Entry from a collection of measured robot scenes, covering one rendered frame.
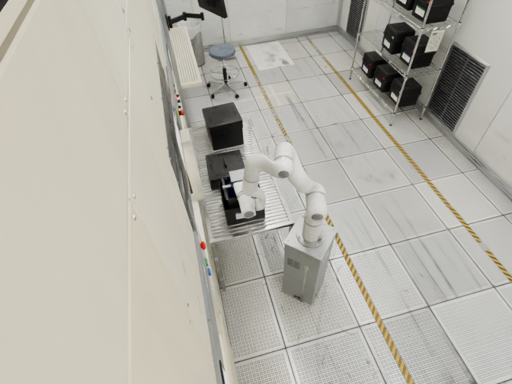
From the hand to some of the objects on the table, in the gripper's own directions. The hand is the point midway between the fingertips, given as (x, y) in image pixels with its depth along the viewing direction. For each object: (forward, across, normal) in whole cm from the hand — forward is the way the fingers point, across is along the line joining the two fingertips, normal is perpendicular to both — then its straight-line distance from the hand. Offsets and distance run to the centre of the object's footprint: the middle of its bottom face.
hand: (239, 177), depth 217 cm
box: (+81, 0, +30) cm, 87 cm away
